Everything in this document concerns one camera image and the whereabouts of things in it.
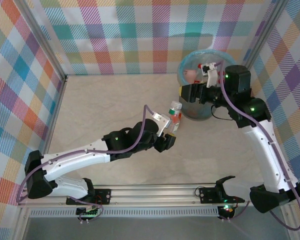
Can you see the aluminium frame post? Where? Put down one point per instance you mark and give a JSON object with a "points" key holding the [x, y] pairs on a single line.
{"points": [[262, 37], [44, 41]]}

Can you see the grey mesh waste bin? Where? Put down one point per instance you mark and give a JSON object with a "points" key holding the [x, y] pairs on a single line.
{"points": [[195, 112]]}

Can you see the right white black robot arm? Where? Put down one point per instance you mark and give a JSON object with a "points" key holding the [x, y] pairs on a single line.
{"points": [[267, 150]]}

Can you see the light blue bin liner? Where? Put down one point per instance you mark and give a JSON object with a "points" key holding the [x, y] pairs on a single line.
{"points": [[182, 67]]}

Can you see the clear bottle white label green band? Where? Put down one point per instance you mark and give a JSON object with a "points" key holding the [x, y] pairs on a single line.
{"points": [[175, 106]]}

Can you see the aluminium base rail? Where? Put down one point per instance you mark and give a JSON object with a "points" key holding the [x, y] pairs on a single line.
{"points": [[152, 195]]}

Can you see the pink peach drink bottle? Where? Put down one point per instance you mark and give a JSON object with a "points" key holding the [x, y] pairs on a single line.
{"points": [[190, 75]]}

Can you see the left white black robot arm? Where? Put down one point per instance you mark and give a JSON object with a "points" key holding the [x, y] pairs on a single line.
{"points": [[72, 160]]}

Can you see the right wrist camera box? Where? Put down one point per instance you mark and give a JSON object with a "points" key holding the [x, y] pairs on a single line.
{"points": [[211, 75]]}

